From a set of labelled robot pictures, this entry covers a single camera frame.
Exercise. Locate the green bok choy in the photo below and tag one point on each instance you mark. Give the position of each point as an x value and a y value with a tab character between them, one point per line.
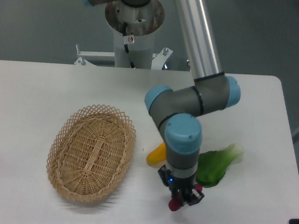
212	165

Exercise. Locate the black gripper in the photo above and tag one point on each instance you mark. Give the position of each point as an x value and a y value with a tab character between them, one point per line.
181	188

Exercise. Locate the white metal base frame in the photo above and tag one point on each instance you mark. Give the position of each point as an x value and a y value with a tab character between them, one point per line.
164	60

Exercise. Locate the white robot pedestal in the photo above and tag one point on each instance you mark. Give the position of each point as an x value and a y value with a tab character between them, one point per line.
133	51

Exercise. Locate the purple sweet potato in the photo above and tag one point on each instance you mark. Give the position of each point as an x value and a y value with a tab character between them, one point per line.
181	197

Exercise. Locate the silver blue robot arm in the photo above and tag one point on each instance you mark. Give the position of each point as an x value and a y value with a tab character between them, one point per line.
175	113

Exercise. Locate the woven wicker basket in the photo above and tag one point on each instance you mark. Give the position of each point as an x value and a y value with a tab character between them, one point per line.
91	153

